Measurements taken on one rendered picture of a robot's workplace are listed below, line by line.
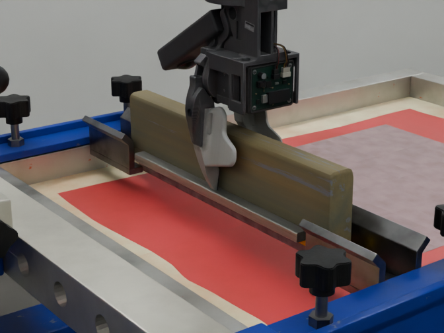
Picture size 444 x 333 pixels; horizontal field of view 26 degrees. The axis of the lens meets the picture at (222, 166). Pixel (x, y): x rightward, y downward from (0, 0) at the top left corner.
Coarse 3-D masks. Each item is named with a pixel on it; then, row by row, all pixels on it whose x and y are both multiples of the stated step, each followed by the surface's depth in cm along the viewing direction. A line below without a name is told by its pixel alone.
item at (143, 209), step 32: (352, 128) 140; (384, 128) 140; (416, 128) 140; (352, 160) 127; (384, 160) 127; (416, 160) 127; (64, 192) 116; (96, 192) 116; (128, 192) 116; (160, 192) 116; (128, 224) 107; (160, 224) 107; (192, 224) 107; (224, 224) 107
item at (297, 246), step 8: (144, 168) 117; (160, 176) 114; (176, 184) 111; (192, 192) 109; (208, 200) 106; (224, 208) 104; (232, 216) 103; (240, 216) 102; (248, 224) 101; (256, 224) 100; (264, 232) 99; (272, 232) 98; (280, 240) 97; (288, 240) 96; (296, 248) 95; (304, 248) 94
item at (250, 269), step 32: (384, 192) 116; (416, 192) 116; (416, 224) 107; (160, 256) 99; (192, 256) 99; (224, 256) 99; (256, 256) 99; (288, 256) 99; (224, 288) 92; (256, 288) 92; (288, 288) 92
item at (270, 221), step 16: (144, 160) 112; (160, 160) 111; (176, 176) 106; (192, 176) 105; (208, 192) 102; (224, 192) 101; (240, 208) 97; (256, 208) 96; (272, 224) 93; (288, 224) 93
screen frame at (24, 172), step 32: (320, 96) 144; (352, 96) 148; (384, 96) 152; (416, 96) 154; (32, 160) 117; (64, 160) 120; (96, 160) 123; (32, 192) 106; (128, 256) 91; (224, 320) 79
